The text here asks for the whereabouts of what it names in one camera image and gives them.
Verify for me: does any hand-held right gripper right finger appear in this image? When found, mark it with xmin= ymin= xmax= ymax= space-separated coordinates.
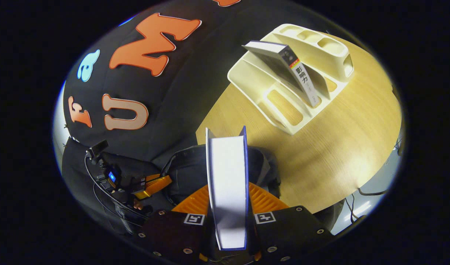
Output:
xmin=246 ymin=182 xmax=337 ymax=264

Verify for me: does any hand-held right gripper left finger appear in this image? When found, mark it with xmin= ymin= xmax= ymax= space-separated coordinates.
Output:
xmin=137 ymin=183 xmax=215 ymax=264

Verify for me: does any black grey schoolbag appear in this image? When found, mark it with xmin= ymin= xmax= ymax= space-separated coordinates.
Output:
xmin=161 ymin=144 xmax=282 ymax=206

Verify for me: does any blue cover book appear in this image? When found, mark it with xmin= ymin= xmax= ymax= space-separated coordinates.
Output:
xmin=205 ymin=125 xmax=249 ymax=251

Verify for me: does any cream plastic bookshelf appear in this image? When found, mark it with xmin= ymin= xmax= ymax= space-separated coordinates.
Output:
xmin=227 ymin=23 xmax=355 ymax=136

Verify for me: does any grey cover book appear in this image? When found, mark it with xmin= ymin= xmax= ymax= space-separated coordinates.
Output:
xmin=242 ymin=40 xmax=321 ymax=108

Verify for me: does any black floor cable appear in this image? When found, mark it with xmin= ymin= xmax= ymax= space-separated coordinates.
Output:
xmin=344 ymin=187 xmax=390 ymax=223

